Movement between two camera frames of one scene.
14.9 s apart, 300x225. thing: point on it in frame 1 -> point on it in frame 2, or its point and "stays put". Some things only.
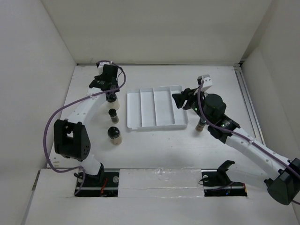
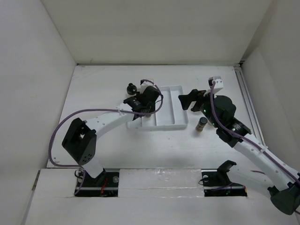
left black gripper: (98, 78) -> (152, 107)
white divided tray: (155, 108) stays put
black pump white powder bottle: (112, 101) -> (131, 91)
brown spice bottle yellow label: (200, 126) stays put
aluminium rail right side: (249, 105) stays put
